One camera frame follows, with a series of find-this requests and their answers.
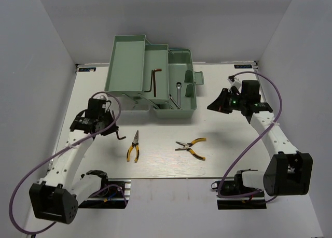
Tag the left yellow black pliers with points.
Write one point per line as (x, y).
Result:
(134, 145)

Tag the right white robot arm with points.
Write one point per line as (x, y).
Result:
(289, 170)

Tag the large silver ratchet wrench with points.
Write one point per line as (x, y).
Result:
(179, 87)

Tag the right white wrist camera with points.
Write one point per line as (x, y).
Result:
(234, 82)

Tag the green toolbox with clear lid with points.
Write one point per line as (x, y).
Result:
(132, 59)

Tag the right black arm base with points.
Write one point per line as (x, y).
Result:
(231, 189)

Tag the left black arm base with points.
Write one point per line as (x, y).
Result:
(111, 198)

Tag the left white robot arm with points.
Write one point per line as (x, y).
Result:
(57, 196)

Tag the dark hex key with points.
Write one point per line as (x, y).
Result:
(151, 81)
(120, 137)
(154, 80)

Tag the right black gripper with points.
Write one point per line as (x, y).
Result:
(219, 104)

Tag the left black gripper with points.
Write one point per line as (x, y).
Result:
(114, 128)

